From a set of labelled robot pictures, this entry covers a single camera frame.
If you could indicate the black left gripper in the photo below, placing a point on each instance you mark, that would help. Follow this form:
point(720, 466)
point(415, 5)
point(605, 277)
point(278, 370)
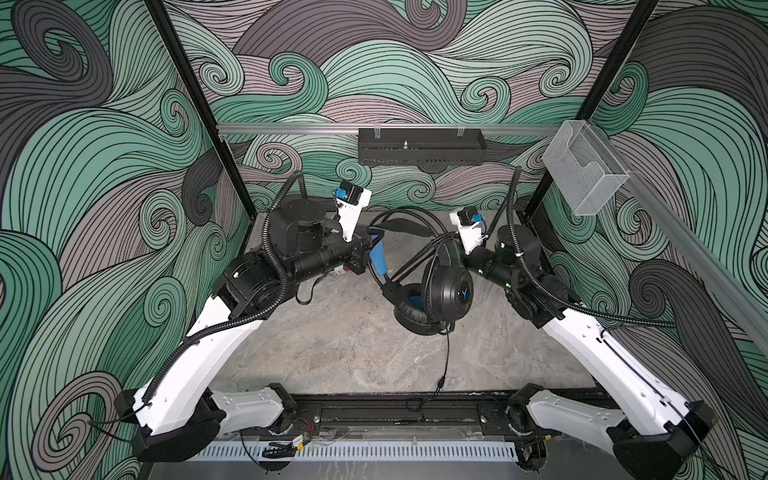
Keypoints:
point(359, 250)

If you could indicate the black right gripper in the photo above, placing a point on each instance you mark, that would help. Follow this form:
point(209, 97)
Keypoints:
point(467, 260)

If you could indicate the black and blue headphones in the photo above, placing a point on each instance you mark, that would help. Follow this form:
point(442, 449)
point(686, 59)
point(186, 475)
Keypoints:
point(433, 289)

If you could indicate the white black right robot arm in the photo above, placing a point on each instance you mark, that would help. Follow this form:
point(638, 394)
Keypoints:
point(653, 430)

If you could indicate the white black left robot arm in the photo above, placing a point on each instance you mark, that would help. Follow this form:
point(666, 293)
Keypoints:
point(177, 413)

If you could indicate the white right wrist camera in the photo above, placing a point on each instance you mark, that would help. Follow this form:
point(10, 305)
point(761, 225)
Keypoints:
point(471, 227)

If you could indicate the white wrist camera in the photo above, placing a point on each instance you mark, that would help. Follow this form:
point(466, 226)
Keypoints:
point(471, 227)
point(350, 200)

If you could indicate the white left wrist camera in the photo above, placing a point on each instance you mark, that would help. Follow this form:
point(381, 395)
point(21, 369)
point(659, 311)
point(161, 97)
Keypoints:
point(350, 200)

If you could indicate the black perforated wall tray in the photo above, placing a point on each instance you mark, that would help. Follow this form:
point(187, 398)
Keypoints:
point(432, 150)

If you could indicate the grey mesh wall holder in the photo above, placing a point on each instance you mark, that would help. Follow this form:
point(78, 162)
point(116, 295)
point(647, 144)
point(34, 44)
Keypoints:
point(585, 166)

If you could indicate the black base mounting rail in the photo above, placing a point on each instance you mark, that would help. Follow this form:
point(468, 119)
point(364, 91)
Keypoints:
point(489, 413)

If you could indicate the white slotted cable duct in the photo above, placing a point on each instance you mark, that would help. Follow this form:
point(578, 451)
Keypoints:
point(370, 451)

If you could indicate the black vertical frame post right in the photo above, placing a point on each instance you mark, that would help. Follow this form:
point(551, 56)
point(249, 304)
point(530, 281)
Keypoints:
point(615, 60)

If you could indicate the black vertical frame post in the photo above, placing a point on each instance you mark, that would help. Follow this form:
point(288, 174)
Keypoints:
point(181, 62)
point(615, 60)

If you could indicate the black vertical frame post left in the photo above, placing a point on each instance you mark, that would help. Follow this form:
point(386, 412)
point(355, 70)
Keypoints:
point(181, 62)

